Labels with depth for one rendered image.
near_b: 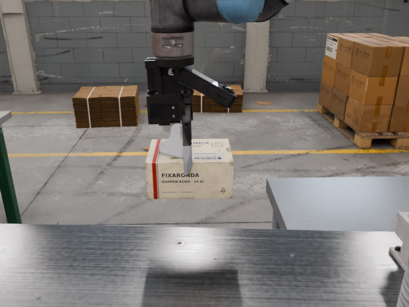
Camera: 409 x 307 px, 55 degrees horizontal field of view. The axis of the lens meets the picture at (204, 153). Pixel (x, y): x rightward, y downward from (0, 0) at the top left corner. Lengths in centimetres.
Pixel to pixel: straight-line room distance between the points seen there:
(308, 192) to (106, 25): 486
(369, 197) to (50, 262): 76
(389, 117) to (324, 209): 290
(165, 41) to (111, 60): 504
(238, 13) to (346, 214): 56
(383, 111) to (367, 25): 244
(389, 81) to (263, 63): 233
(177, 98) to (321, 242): 42
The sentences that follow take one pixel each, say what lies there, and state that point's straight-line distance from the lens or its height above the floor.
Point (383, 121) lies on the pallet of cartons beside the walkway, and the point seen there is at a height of 25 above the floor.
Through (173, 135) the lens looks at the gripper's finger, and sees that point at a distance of 71.
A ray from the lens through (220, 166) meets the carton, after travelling 72.
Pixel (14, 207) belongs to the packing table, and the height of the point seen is 30.
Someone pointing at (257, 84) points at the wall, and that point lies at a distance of 569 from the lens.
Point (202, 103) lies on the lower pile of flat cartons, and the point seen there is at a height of 11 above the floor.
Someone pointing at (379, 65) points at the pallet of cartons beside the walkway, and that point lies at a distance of 367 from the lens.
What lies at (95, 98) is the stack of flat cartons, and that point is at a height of 31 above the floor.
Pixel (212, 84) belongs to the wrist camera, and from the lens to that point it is 71.
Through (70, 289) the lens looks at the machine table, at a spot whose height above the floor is 83.
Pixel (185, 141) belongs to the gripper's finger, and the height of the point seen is 107.
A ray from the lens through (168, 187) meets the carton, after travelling 74.
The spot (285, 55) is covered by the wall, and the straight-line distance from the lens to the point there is 574.
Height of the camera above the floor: 131
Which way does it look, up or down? 22 degrees down
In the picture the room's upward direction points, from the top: straight up
